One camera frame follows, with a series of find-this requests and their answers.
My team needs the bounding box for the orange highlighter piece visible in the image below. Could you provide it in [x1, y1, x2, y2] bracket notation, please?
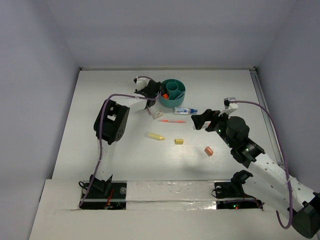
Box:
[204, 146, 214, 157]

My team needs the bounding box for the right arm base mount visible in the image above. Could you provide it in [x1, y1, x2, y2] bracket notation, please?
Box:
[211, 170, 264, 210]

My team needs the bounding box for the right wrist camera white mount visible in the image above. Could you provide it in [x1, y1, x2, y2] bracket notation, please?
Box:
[222, 97, 238, 115]

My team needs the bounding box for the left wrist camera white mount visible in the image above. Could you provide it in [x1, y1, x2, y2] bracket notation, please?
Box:
[133, 76, 150, 92]

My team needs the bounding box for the yellow highlighter cap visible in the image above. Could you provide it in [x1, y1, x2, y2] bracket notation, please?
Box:
[174, 138, 184, 145]

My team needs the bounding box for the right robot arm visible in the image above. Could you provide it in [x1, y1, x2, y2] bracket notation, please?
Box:
[191, 109, 320, 239]

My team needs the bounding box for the teal round compartment organizer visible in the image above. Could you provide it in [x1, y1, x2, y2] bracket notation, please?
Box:
[159, 79, 186, 108]

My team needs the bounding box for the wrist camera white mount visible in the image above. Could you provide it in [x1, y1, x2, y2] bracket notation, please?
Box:
[133, 76, 150, 92]
[222, 97, 238, 115]

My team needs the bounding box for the black orange highlighter marker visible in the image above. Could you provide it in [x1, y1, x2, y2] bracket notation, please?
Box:
[161, 86, 169, 99]

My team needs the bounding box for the metal rail table edge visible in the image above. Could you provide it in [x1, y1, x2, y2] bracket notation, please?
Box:
[249, 68, 284, 165]

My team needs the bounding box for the yellow highlighter body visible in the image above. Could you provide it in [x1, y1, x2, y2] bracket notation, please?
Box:
[144, 132, 165, 141]

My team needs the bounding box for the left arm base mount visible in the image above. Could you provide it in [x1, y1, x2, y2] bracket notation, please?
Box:
[78, 176, 127, 210]

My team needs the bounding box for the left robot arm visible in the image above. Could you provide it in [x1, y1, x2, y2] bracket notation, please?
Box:
[87, 76, 164, 198]

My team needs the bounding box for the white eraser in sleeve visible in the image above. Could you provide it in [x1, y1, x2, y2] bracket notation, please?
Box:
[153, 110, 163, 119]

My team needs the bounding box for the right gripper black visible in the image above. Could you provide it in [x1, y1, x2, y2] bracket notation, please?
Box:
[191, 108, 235, 149]

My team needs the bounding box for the clear spray bottle blue cap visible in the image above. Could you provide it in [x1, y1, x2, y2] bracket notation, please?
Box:
[173, 107, 198, 115]

